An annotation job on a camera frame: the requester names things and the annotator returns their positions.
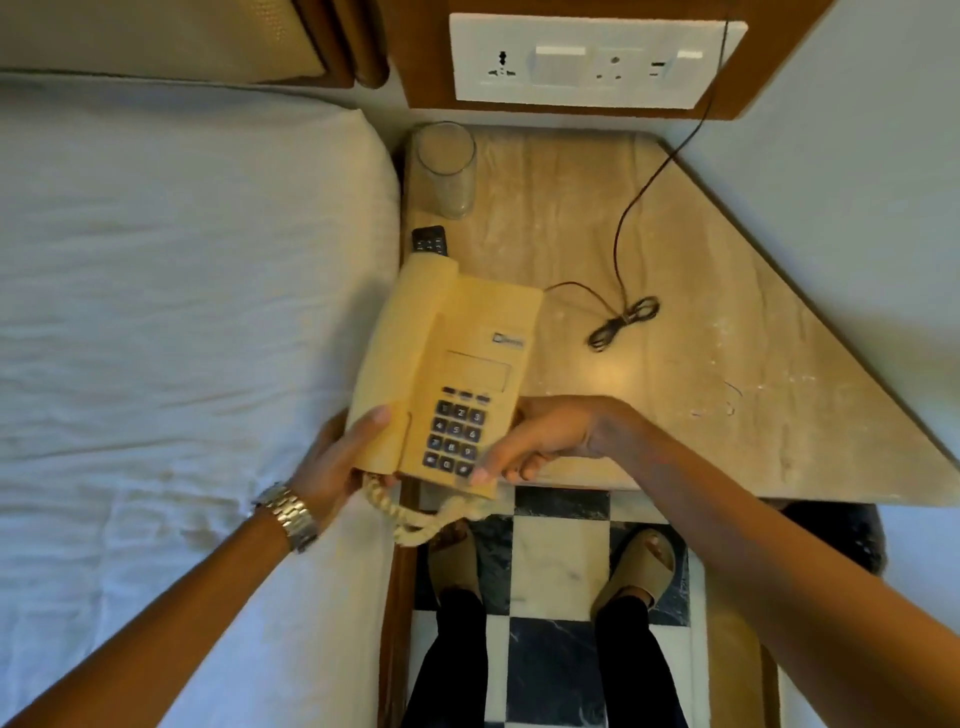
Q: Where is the thin black cable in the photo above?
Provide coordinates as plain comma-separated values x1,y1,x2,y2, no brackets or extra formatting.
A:
543,18,733,354

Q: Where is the white switch socket panel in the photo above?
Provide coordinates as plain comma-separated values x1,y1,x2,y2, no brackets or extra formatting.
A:
448,12,750,111

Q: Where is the brown wooden bed frame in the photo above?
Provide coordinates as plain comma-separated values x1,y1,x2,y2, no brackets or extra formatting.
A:
377,480,423,728

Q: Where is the person's left hand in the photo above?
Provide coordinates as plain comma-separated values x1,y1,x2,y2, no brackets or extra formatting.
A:
288,405,399,531

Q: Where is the beige coiled telephone cord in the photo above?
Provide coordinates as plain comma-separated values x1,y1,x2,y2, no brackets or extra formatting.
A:
362,474,496,548

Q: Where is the person's beige sandal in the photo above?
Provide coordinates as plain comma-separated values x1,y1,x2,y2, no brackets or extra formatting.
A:
427,520,483,606
591,526,678,621

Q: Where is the person's left beige sandal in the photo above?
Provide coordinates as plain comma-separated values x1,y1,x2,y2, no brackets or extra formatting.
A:
427,520,483,606

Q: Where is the person's right beige sandal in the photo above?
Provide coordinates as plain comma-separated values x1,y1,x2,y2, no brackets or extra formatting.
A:
591,526,678,621

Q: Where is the person's right black trouser leg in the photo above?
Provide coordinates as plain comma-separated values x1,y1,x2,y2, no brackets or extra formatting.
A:
594,596,690,728

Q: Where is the person's left forearm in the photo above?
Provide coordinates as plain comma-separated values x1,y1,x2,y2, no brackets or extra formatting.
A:
0,511,301,728

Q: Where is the person's right forearm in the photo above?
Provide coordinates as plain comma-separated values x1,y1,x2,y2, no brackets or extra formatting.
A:
626,416,960,728

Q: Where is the brown wooden wall panel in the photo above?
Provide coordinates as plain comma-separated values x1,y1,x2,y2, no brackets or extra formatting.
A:
378,0,835,122

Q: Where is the beige telephone base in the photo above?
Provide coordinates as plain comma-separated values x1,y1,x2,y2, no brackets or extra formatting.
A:
397,274,544,501

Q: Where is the white sheeted bed mattress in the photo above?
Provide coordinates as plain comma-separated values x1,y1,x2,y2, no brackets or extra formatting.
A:
0,71,403,728

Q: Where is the person's left black trouser leg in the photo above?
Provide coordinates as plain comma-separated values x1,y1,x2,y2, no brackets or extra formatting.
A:
401,588,489,728

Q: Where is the marble top bedside table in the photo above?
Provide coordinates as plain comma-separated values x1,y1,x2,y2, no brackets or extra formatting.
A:
401,123,960,728

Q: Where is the clear drinking glass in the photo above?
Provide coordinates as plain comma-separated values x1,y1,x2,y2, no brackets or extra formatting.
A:
408,121,479,221

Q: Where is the person's right hand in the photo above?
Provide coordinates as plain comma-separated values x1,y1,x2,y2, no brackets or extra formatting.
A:
468,395,652,487

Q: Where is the brown wooden headboard frame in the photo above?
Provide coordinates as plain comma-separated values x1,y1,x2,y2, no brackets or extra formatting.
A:
292,0,390,90

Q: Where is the black round object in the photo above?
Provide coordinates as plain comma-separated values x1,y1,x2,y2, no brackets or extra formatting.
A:
780,501,889,578

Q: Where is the beige padded headboard cushion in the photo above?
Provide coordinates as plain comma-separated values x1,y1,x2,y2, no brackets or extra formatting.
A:
0,0,328,86

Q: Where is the person's black trouser leg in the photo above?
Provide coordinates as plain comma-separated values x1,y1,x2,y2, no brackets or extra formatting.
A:
401,588,489,728
594,596,690,728

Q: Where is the beige telephone handset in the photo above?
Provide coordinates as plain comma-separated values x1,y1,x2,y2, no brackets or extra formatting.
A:
346,252,460,478

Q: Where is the silver metal wristwatch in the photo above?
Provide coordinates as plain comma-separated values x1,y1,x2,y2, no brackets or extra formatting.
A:
251,482,321,555

